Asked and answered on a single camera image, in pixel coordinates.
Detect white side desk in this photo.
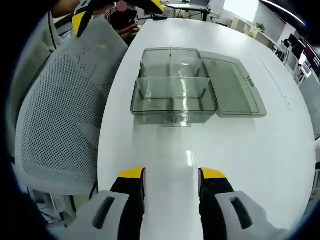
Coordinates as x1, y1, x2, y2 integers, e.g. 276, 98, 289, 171
163, 0, 223, 23

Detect white low cabinets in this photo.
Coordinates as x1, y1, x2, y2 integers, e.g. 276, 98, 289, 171
226, 18, 258, 36

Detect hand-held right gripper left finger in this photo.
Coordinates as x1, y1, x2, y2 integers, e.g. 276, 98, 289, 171
66, 166, 147, 240

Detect person's torso in pale shirt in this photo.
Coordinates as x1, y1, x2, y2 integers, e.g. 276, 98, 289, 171
12, 9, 76, 106

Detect black device cable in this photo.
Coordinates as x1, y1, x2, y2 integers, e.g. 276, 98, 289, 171
48, 9, 57, 50

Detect wall display screens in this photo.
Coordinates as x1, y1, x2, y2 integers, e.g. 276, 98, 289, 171
298, 37, 320, 78

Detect white table cable cover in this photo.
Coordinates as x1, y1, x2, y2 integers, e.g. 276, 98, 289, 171
257, 58, 293, 112

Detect grey mesh office chair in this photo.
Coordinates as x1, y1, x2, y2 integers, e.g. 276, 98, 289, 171
14, 18, 130, 196

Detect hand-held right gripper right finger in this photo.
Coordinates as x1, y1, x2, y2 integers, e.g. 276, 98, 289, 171
198, 166, 290, 240

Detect grey transparent guide fixture box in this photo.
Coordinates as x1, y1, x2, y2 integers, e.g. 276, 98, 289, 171
129, 47, 268, 125

